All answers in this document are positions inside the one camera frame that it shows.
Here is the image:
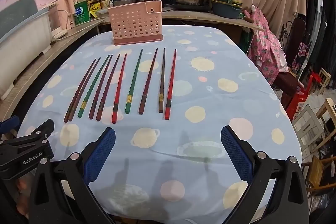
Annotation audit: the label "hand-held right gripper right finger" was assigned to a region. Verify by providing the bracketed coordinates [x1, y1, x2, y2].
[221, 126, 310, 224]

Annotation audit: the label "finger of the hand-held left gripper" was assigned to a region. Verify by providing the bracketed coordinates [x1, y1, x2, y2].
[0, 119, 55, 180]
[0, 115, 20, 136]

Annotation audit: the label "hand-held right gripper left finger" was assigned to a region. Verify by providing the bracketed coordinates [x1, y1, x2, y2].
[28, 127, 116, 224]

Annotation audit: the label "red chopstick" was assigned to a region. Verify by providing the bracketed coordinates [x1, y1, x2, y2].
[112, 53, 127, 124]
[164, 49, 177, 120]

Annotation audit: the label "green chopstick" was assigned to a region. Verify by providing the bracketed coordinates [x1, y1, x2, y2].
[78, 54, 110, 119]
[125, 48, 143, 114]

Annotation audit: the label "pink perforated chopstick holder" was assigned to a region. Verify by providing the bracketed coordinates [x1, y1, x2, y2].
[108, 0, 164, 46]

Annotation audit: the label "person's left hand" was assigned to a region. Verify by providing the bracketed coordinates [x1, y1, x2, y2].
[12, 175, 33, 216]

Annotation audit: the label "light blue printed tablecloth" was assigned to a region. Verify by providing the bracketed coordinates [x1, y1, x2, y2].
[17, 25, 302, 224]

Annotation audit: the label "pink pineapple print garment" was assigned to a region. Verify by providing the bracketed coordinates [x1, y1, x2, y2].
[246, 7, 287, 86]

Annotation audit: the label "small wooden stool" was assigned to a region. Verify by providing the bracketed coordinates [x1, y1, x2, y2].
[317, 68, 333, 95]

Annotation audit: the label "pink electric kettle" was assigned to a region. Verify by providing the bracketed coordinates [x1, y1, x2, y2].
[49, 0, 74, 32]

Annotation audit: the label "green plastic bottle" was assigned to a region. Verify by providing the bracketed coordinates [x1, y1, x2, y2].
[74, 1, 91, 26]

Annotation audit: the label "grey kitchen counter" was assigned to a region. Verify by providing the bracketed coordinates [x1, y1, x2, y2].
[96, 9, 266, 33]

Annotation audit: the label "blue bowl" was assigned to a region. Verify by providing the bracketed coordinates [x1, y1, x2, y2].
[211, 1, 242, 19]

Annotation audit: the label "yellow seasoning packet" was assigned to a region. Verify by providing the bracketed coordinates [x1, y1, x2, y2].
[89, 2, 102, 18]

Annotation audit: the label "yellow bowl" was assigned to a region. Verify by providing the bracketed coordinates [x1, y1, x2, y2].
[211, 0, 244, 8]

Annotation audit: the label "small pot with glass lid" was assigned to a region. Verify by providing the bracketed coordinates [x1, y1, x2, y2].
[114, 0, 137, 7]

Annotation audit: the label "black induction cooktop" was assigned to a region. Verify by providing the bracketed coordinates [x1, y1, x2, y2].
[163, 3, 211, 12]

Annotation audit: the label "hanging dark clothes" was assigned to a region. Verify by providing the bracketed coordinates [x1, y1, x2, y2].
[304, 0, 336, 76]

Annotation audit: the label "grey frame chair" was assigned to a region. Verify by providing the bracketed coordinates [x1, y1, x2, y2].
[291, 104, 329, 154]

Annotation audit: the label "white power cable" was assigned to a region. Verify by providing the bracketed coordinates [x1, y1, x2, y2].
[52, 17, 106, 42]

